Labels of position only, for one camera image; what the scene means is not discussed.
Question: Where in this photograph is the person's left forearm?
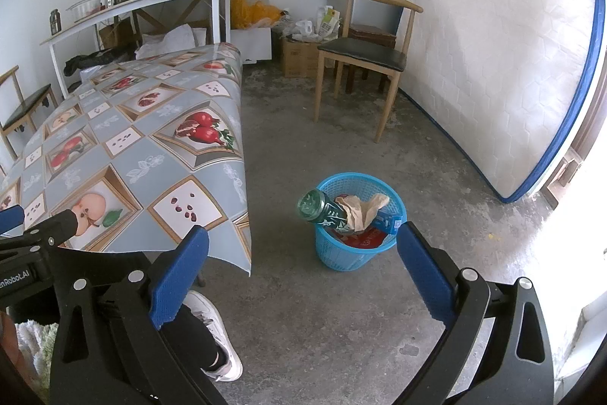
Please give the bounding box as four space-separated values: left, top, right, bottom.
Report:
0 310 24 391

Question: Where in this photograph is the brown cardboard box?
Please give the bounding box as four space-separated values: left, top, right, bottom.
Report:
280 36 321 78

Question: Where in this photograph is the white sneaker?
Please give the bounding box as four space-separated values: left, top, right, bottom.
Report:
182 290 244 383

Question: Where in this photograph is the glass bowl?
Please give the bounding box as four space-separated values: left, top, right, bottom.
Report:
66 0 105 22

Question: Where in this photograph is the wooden chair black seat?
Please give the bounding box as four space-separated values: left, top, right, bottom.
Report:
314 0 424 144
0 66 58 161

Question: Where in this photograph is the yellow plastic bag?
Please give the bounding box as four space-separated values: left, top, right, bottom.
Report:
231 0 285 30

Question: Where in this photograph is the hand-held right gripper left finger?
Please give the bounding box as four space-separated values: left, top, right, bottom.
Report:
49 225 228 405

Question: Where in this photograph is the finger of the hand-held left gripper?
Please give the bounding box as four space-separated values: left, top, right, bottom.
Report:
24 210 80 251
0 205 25 239

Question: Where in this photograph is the white box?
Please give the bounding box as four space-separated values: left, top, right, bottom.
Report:
231 27 272 64

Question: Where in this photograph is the blue toothpaste box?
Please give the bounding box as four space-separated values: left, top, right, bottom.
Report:
372 210 404 236

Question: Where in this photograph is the beige rag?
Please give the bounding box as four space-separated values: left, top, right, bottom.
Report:
335 193 390 232

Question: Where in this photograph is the red snack packet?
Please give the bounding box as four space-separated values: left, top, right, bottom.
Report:
332 227 387 249

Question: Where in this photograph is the white crumpled bag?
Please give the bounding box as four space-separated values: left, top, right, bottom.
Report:
135 24 208 59

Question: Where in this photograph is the white fuzzy garment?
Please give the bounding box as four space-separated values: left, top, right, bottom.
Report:
14 320 60 405

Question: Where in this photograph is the fruit print tablecloth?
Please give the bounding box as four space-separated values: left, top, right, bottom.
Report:
0 43 253 279

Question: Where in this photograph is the white mattress blue edge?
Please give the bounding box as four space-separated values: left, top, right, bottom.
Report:
398 0 607 203

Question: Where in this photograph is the flat brown cardboard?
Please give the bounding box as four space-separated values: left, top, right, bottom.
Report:
98 18 136 50

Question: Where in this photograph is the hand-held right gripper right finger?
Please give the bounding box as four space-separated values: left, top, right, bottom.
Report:
396 220 555 405

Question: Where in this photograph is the white plastic bag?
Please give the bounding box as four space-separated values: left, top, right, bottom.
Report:
280 18 328 43

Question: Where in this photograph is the dark wooden box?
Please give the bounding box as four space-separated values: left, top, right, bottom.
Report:
348 23 396 50

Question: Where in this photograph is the black cloth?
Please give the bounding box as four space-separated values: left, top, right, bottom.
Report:
64 47 143 76

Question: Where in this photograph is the green plastic bottle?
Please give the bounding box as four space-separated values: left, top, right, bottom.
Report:
297 190 349 231

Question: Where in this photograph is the blue plastic basket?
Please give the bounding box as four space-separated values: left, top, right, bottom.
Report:
314 172 407 274

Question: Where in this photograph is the white carton green label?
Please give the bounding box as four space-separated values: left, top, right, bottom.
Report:
317 5 342 39

